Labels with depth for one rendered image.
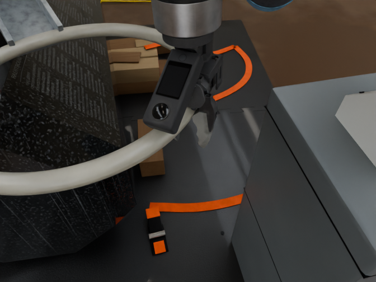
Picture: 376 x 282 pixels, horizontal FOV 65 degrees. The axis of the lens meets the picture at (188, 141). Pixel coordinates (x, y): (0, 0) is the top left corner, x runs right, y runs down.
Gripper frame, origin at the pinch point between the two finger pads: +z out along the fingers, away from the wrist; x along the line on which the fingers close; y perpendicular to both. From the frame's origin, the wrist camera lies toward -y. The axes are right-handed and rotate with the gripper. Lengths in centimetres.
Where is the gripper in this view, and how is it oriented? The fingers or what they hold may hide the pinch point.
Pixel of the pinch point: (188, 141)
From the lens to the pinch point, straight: 52.9
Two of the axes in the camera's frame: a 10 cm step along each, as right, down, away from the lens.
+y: 4.1, -6.6, 6.3
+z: 0.5, 7.0, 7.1
